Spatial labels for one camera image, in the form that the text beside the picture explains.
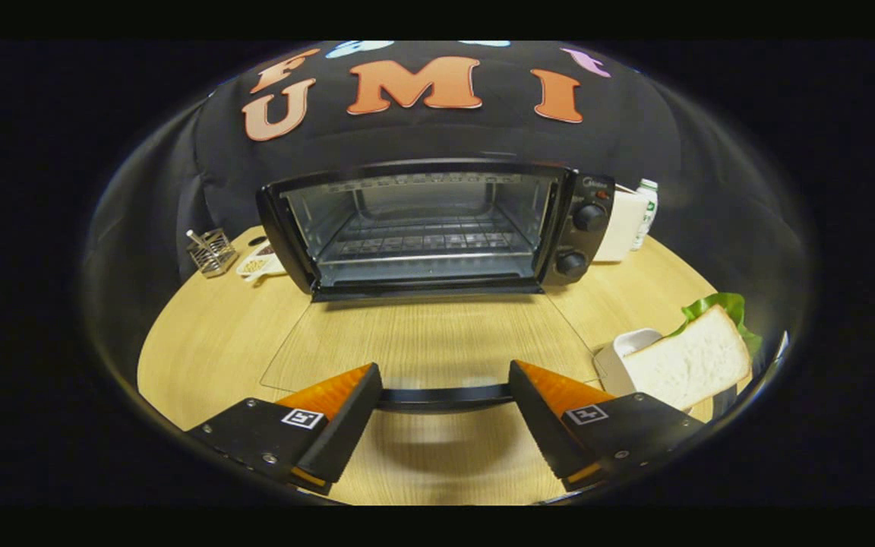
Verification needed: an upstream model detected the wire mesh holder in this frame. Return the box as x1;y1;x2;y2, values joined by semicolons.
185;228;238;279

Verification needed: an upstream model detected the black toaster oven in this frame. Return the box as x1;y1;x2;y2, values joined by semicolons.
257;158;617;415

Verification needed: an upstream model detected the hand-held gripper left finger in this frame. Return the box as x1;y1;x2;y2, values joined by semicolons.
183;362;384;496

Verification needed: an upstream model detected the small white dish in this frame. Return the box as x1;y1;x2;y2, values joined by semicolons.
236;242;287;283

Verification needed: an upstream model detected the black backdrop cloth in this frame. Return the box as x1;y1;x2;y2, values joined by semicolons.
84;40;810;286

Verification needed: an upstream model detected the white plastic tray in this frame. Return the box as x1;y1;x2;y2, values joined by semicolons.
593;328;712;415

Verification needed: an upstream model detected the white pop-up toaster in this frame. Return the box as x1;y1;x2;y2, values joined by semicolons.
593;186;649;263

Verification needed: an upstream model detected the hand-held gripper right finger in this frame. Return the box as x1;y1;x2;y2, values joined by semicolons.
507;360;706;493

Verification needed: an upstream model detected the lettuce sandwich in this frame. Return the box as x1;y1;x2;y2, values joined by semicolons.
624;292;763;411

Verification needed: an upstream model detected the white bottle with green label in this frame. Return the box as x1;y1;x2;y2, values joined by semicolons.
631;179;659;251

